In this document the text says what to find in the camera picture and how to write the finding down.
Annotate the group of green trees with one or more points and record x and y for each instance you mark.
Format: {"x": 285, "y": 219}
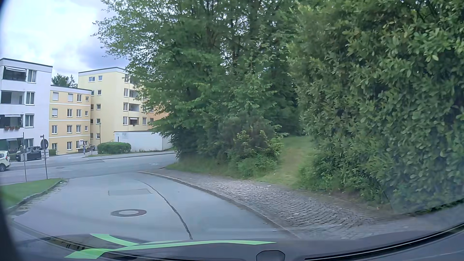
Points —
{"x": 217, "y": 72}

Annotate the grass verge with slope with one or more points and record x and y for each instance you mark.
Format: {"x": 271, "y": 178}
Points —
{"x": 290, "y": 159}

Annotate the white garage building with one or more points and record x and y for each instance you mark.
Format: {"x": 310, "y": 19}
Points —
{"x": 143, "y": 141}

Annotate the cobbled strip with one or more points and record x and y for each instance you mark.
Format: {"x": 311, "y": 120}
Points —
{"x": 290, "y": 206}

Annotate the pavement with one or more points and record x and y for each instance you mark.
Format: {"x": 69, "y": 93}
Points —
{"x": 123, "y": 155}

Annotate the rounded green bush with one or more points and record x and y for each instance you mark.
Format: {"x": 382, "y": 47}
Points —
{"x": 114, "y": 148}

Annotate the yellow apartment building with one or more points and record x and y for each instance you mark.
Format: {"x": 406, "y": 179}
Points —
{"x": 108, "y": 105}

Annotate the grey asphalt road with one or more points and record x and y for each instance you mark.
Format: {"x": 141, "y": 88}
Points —
{"x": 108, "y": 195}

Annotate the car's own bonnet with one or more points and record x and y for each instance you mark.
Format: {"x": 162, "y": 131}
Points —
{"x": 326, "y": 250}

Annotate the large green hedge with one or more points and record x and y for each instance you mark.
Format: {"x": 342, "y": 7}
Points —
{"x": 391, "y": 108}

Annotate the dark parked car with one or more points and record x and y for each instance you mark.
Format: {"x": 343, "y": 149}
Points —
{"x": 31, "y": 153}

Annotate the thin grey pole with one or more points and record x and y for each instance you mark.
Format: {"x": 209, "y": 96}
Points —
{"x": 24, "y": 159}

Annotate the white apartment building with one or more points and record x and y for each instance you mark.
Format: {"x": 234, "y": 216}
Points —
{"x": 21, "y": 105}

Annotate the small grass verge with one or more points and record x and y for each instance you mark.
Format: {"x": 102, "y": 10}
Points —
{"x": 21, "y": 190}

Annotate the white parked car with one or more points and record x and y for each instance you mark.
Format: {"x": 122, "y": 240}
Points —
{"x": 3, "y": 159}

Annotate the lamp post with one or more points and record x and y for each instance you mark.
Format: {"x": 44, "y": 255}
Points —
{"x": 100, "y": 132}

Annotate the round road sign on post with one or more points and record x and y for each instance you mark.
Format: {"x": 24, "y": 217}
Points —
{"x": 44, "y": 144}

